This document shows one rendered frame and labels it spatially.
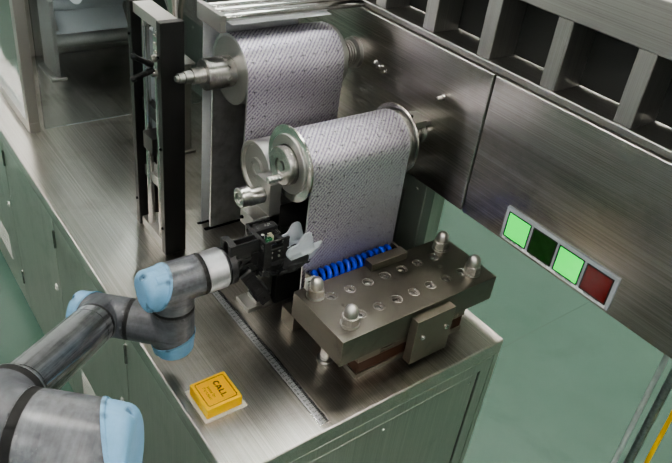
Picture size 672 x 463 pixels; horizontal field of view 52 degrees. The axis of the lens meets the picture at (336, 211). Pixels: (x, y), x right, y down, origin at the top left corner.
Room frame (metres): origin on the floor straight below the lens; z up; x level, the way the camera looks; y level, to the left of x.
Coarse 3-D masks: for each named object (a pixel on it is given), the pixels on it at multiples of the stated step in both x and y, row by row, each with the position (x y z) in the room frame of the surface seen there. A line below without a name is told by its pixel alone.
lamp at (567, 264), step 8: (560, 248) 1.03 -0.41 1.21; (560, 256) 1.03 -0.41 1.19; (568, 256) 1.02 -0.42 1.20; (560, 264) 1.02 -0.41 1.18; (568, 264) 1.01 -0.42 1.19; (576, 264) 1.00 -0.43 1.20; (560, 272) 1.02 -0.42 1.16; (568, 272) 1.01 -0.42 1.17; (576, 272) 1.00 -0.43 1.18; (576, 280) 0.99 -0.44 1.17
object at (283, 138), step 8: (408, 128) 1.26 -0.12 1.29; (280, 136) 1.14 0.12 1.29; (288, 136) 1.12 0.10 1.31; (272, 144) 1.16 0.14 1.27; (280, 144) 1.14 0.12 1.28; (288, 144) 1.12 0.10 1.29; (296, 144) 1.10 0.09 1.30; (296, 152) 1.10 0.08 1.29; (304, 160) 1.09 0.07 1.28; (304, 168) 1.08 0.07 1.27; (304, 176) 1.08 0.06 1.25; (296, 184) 1.09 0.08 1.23; (304, 184) 1.08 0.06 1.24; (288, 192) 1.11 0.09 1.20; (296, 192) 1.09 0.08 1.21
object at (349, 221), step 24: (336, 192) 1.12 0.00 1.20; (360, 192) 1.16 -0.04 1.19; (384, 192) 1.20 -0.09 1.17; (312, 216) 1.09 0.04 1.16; (336, 216) 1.13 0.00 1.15; (360, 216) 1.17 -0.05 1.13; (384, 216) 1.21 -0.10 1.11; (336, 240) 1.13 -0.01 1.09; (360, 240) 1.17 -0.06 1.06; (384, 240) 1.22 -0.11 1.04; (312, 264) 1.10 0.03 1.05
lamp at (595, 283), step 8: (592, 272) 0.98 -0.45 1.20; (584, 280) 0.98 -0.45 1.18; (592, 280) 0.97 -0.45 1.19; (600, 280) 0.96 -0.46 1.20; (608, 280) 0.95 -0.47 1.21; (584, 288) 0.98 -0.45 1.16; (592, 288) 0.97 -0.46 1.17; (600, 288) 0.96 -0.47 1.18; (608, 288) 0.95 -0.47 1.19; (600, 296) 0.96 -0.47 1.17
